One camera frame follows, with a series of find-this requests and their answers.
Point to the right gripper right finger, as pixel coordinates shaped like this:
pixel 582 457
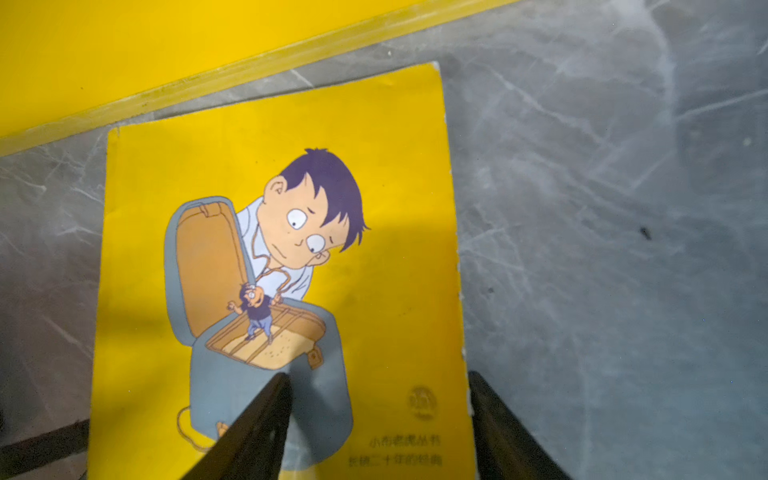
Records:
pixel 505 449

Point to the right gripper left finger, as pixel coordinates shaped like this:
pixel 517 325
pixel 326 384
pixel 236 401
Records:
pixel 253 446

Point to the yellow book with cartoon man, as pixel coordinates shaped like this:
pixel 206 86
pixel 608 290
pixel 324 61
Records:
pixel 312 234

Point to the yellow shelf with pink and blue boards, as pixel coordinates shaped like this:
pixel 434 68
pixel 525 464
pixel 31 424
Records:
pixel 72 66

